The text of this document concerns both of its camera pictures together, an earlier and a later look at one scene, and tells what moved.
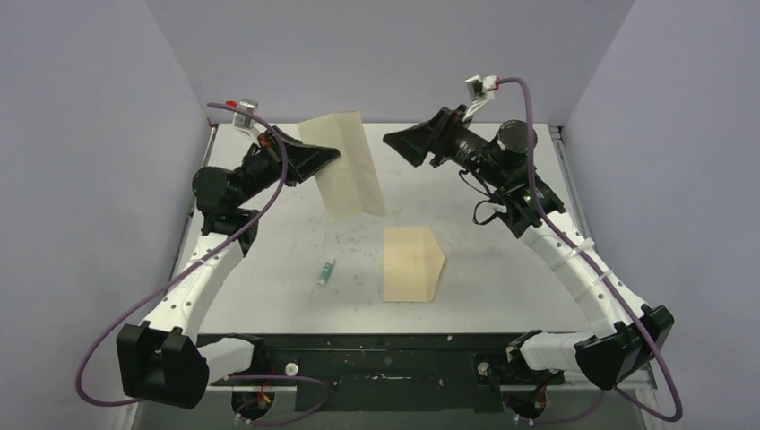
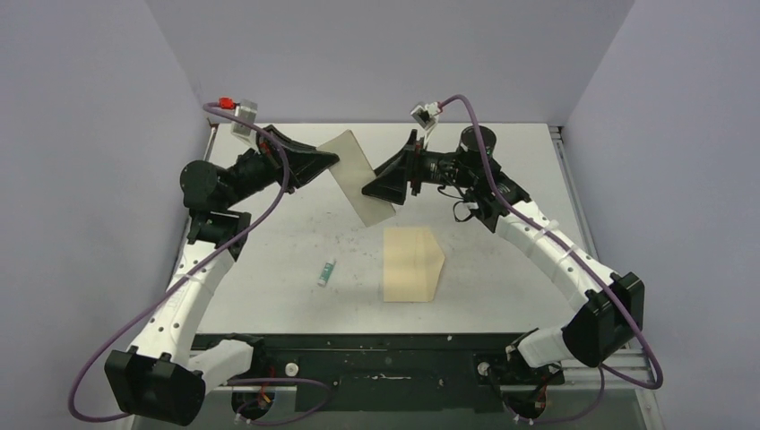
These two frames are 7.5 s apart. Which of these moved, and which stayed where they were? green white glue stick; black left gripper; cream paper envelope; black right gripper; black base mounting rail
Moved: black right gripper
Stayed: cream paper envelope; black base mounting rail; green white glue stick; black left gripper
